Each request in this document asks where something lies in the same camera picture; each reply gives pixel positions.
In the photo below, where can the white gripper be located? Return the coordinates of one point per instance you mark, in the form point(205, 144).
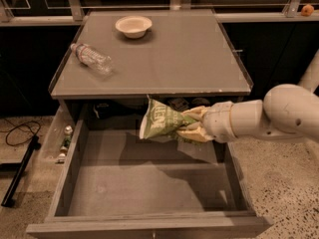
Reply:
point(216, 121)

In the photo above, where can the green jalapeno chip bag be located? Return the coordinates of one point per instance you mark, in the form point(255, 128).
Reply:
point(162, 120)

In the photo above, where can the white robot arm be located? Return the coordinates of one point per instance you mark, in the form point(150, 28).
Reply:
point(287, 112)

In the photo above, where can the grey cabinet with counter top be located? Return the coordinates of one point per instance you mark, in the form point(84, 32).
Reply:
point(184, 54)

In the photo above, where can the black object under counter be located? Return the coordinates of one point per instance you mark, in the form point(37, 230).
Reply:
point(109, 108)

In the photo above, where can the open grey top drawer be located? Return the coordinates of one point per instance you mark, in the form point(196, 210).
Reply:
point(115, 185)

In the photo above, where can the black round container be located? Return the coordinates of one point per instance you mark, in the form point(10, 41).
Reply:
point(200, 102)

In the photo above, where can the stack of packets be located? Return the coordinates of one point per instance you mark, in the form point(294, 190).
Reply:
point(178, 104)

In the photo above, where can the clear plastic water bottle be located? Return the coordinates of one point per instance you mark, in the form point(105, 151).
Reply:
point(92, 58)

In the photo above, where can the white paper bowl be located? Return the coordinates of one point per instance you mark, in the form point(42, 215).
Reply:
point(134, 27)

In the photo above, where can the small bottle in bin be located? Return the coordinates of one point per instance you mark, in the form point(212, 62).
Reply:
point(68, 132)

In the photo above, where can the clear plastic bin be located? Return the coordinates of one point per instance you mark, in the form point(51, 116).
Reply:
point(50, 149)

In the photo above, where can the orange round object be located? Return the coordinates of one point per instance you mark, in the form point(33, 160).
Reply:
point(307, 10)

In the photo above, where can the black metal stand bar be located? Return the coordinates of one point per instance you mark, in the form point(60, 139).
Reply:
point(20, 168)

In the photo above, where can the metal railing frame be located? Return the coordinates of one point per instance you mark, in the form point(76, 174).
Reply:
point(73, 12)

